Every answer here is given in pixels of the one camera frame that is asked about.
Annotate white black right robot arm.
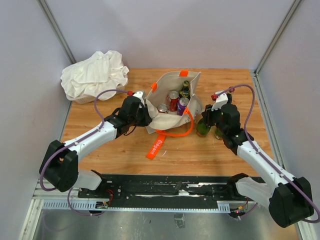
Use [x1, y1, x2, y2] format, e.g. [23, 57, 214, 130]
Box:
[201, 103, 320, 228]

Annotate red soda can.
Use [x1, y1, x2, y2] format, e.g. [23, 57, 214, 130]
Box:
[157, 103, 169, 114]
[167, 90, 179, 112]

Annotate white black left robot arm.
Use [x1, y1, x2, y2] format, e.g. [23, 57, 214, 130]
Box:
[39, 91, 152, 198]

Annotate aluminium corner post left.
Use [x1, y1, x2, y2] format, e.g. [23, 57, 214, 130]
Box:
[37, 0, 76, 64]

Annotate grey slotted cable duct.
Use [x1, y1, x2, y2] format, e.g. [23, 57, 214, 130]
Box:
[41, 199, 231, 213]

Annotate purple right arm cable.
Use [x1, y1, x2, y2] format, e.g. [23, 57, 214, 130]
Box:
[211, 83, 320, 224]

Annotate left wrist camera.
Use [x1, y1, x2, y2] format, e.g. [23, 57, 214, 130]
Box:
[132, 90, 145, 106]

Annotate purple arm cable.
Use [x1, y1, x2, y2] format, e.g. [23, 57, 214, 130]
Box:
[39, 89, 133, 217]
[211, 83, 320, 224]

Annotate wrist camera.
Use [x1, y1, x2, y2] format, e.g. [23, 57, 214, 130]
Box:
[211, 91, 229, 111]
[132, 90, 145, 106]

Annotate aluminium corner post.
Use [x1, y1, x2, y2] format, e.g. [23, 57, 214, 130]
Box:
[37, 0, 76, 64]
[253, 0, 304, 76]

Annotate purple soda can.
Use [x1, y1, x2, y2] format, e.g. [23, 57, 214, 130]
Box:
[176, 97, 189, 116]

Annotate aluminium corner post right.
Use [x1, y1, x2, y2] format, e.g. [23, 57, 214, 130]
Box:
[253, 0, 304, 76]

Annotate brown cola glass bottle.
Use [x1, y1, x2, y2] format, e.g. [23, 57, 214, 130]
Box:
[226, 86, 235, 104]

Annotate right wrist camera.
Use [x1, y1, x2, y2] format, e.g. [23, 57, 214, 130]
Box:
[211, 91, 229, 111]

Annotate beige canvas tote bag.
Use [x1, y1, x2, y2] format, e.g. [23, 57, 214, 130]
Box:
[146, 70, 204, 160]

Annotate white crumpled cloth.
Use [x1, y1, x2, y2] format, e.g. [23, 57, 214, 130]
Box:
[60, 50, 129, 101]

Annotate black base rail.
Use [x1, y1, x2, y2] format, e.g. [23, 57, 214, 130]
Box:
[77, 174, 246, 211]

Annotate white plastic basket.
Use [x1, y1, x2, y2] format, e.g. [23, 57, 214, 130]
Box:
[66, 82, 128, 105]

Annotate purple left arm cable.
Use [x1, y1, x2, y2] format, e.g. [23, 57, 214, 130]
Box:
[39, 89, 133, 217]

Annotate green glass bottle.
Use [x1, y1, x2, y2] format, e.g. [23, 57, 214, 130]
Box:
[196, 118, 212, 137]
[214, 127, 223, 140]
[179, 80, 191, 99]

